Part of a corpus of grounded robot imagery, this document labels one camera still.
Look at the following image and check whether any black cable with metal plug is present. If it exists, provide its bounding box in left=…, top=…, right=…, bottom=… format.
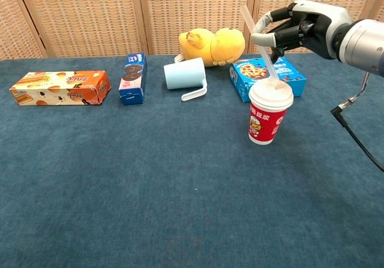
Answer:
left=330, top=71, right=384, bottom=173

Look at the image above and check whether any blue Oreo cookie box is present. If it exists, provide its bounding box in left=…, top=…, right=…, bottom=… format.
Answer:
left=118, top=52, right=148, bottom=106

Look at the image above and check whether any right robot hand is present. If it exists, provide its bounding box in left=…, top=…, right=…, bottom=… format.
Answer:
left=250, top=0, right=352, bottom=65

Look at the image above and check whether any woven rattan folding screen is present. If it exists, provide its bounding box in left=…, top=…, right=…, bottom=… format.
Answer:
left=0, top=0, right=384, bottom=61

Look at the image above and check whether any blue chocolate chip cookie box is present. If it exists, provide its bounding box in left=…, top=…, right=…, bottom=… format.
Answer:
left=229, top=56, right=307, bottom=103

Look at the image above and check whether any orange biscuit box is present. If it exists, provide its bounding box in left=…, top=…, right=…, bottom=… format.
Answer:
left=9, top=70, right=112, bottom=107

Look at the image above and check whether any transparent plastic straw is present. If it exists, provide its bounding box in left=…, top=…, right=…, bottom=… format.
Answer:
left=239, top=4, right=286, bottom=89

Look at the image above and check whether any yellow plush toy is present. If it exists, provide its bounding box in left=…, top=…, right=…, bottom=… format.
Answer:
left=174, top=28, right=246, bottom=68

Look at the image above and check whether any light blue plastic mug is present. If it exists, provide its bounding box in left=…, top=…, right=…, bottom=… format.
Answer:
left=163, top=57, right=208, bottom=102

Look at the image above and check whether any teal table cloth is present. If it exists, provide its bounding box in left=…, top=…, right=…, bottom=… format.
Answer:
left=0, top=50, right=384, bottom=268

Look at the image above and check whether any red paper cup white lid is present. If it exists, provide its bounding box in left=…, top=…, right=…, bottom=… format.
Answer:
left=248, top=78, right=295, bottom=146

